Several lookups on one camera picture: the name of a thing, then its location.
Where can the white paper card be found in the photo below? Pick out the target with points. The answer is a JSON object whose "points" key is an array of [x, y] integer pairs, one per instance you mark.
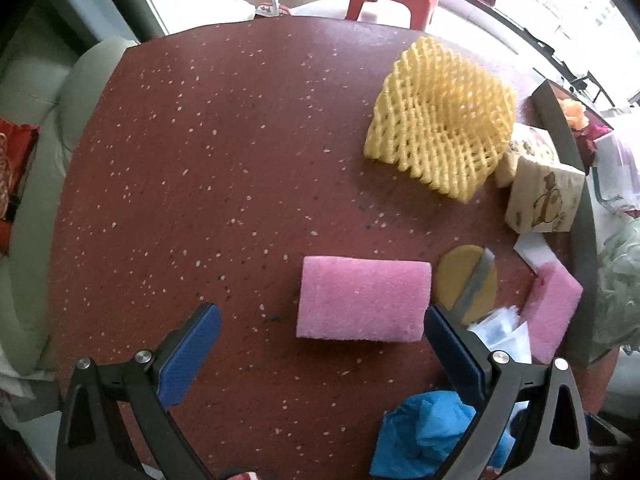
{"points": [[535, 250]]}

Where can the blue crinkled plastic cover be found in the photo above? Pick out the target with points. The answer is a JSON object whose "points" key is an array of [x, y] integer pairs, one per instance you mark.
{"points": [[425, 430]]}

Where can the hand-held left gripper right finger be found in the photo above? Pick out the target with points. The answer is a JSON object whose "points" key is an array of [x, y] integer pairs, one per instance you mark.
{"points": [[452, 355]]}

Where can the dark red cloth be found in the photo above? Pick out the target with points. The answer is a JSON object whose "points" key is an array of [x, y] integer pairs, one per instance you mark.
{"points": [[592, 135]]}

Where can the cream printed box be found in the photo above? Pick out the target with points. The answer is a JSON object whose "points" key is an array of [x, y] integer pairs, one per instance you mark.
{"points": [[545, 200]]}

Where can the red embroidered cushion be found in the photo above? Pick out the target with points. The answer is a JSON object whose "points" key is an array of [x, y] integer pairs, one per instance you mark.
{"points": [[15, 170]]}

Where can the white plastic bag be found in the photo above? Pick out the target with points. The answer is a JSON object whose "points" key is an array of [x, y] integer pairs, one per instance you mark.
{"points": [[620, 170]]}

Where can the dark rectangular tray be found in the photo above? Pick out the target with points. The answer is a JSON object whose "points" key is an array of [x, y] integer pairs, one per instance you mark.
{"points": [[550, 105]]}

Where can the orange fabric flower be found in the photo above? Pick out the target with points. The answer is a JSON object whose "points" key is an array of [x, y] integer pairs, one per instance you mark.
{"points": [[572, 112]]}

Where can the light blue plastic cover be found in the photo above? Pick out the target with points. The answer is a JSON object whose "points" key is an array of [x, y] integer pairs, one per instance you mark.
{"points": [[500, 332]]}

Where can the pink rectangular sponge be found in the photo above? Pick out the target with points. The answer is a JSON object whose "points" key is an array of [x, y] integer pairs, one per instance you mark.
{"points": [[550, 310], [365, 297]]}

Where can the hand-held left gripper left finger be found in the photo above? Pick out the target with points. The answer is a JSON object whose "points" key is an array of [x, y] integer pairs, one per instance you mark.
{"points": [[192, 355]]}

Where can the pale green bath pouf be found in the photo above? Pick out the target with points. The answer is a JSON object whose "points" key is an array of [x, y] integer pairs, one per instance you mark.
{"points": [[620, 280]]}

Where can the red white mop head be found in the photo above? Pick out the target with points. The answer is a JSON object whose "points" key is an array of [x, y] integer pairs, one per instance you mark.
{"points": [[272, 9]]}

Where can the yellow foam net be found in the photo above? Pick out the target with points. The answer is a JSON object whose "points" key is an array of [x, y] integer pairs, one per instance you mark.
{"points": [[425, 125]]}

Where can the white grey blanket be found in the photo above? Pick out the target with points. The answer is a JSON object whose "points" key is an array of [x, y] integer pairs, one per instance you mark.
{"points": [[20, 385]]}

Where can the round yellow sponge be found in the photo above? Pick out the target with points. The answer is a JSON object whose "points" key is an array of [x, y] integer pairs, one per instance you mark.
{"points": [[455, 280]]}

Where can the pale green sofa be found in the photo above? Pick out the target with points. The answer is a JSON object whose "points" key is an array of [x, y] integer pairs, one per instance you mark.
{"points": [[65, 135]]}

